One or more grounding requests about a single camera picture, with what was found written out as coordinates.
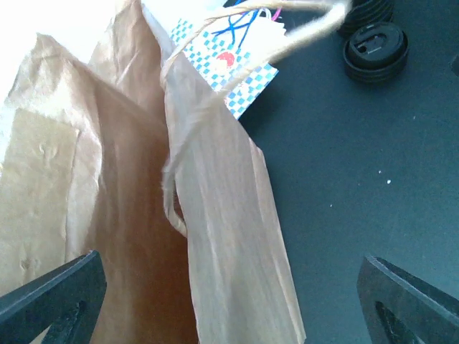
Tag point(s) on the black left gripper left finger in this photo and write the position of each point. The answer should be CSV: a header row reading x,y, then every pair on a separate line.
x,y
65,303

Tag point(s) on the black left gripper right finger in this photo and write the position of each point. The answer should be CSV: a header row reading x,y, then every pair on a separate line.
x,y
399,307

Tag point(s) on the large brown paper bag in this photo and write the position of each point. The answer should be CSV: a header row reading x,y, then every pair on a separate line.
x,y
135,157

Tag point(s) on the near black lid stack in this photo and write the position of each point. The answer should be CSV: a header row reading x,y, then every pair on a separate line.
x,y
376,53

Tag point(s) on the black lid stack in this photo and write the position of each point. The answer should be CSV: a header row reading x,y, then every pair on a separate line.
x,y
366,12
376,53

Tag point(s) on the blue checkered paper bag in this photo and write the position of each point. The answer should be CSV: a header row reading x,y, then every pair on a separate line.
x,y
227,45

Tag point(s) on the far black lid stack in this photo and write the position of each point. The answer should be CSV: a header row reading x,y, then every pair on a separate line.
x,y
366,12

